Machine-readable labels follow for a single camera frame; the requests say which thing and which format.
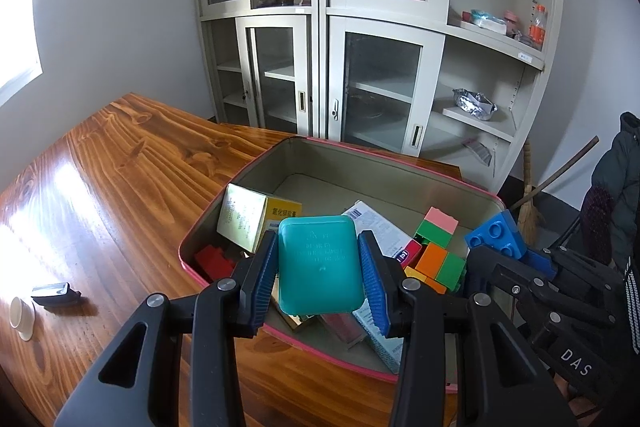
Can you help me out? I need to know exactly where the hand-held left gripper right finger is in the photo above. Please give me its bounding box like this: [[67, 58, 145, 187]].
[[356, 230, 573, 427]]

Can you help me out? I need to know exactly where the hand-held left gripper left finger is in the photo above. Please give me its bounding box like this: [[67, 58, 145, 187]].
[[52, 231, 279, 427]]

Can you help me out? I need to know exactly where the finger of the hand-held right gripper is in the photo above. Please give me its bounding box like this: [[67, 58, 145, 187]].
[[465, 247, 566, 333], [542, 249, 631, 325]]

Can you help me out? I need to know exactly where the blue building block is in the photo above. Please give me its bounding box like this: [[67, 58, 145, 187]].
[[464, 209, 556, 280]]

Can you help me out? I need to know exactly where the red building block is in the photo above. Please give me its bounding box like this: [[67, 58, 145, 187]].
[[194, 244, 238, 283]]

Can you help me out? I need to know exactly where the teal plastic case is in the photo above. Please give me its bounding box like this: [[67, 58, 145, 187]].
[[277, 215, 366, 315]]

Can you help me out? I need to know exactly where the pink tin box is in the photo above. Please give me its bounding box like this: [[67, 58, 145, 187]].
[[178, 136, 506, 394]]

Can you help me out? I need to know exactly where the wooden desktop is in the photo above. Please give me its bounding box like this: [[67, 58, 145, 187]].
[[0, 93, 463, 427]]

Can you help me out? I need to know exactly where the yellow and orange building block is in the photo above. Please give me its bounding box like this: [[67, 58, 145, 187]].
[[402, 266, 448, 295]]

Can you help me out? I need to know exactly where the red lip gloss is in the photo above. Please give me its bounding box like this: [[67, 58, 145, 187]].
[[320, 313, 366, 348]]

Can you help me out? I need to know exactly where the white barcode box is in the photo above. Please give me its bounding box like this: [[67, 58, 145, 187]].
[[341, 200, 423, 265]]

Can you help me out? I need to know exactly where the yellow green medicine box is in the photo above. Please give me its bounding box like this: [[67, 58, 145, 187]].
[[216, 183, 304, 253]]

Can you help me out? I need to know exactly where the straw broom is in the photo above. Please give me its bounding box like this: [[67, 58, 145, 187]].
[[515, 136, 600, 243]]

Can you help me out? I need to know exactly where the orange and green building block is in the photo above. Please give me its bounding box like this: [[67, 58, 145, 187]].
[[415, 243, 468, 293]]

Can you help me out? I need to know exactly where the pink and green building block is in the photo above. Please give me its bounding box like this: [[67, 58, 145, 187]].
[[414, 207, 460, 253]]

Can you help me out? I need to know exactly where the dark jacket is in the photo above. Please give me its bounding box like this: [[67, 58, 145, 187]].
[[580, 112, 640, 353]]

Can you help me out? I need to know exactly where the silver foil bag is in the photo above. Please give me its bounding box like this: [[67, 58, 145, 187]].
[[452, 88, 498, 122]]

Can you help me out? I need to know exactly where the black hair clip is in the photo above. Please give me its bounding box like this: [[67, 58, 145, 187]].
[[31, 281, 82, 308]]

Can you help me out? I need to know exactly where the grey glass-door cabinet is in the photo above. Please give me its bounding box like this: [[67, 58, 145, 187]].
[[192, 0, 566, 192]]

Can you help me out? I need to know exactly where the orange drink bottle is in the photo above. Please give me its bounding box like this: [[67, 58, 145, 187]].
[[530, 4, 548, 42]]

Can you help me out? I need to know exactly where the large window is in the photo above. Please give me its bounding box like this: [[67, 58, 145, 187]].
[[0, 0, 45, 108]]

